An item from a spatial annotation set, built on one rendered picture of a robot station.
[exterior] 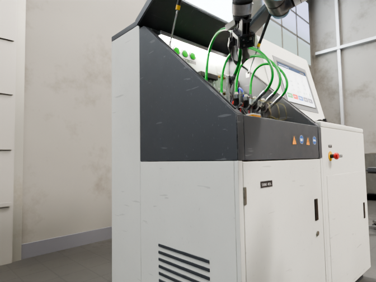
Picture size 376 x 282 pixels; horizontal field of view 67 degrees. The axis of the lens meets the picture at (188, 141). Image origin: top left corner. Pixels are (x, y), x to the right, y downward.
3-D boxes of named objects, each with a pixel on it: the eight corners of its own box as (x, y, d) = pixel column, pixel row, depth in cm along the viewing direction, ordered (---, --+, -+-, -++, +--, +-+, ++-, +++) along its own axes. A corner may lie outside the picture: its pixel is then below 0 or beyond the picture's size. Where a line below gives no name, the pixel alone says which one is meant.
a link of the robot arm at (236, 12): (229, 0, 107) (249, -3, 108) (229, 13, 110) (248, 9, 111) (236, 6, 102) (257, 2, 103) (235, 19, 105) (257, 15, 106)
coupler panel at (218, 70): (221, 116, 170) (220, 65, 172) (216, 116, 172) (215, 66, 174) (234, 117, 179) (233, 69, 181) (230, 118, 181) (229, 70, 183)
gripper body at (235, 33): (236, 51, 112) (237, 19, 104) (229, 43, 118) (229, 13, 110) (255, 47, 112) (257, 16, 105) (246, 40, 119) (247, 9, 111)
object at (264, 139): (245, 160, 98) (243, 114, 99) (234, 160, 101) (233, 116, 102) (319, 158, 141) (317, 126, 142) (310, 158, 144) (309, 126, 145)
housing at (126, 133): (141, 332, 133) (139, 18, 142) (111, 309, 153) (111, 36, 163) (288, 257, 229) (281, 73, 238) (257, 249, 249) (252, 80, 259)
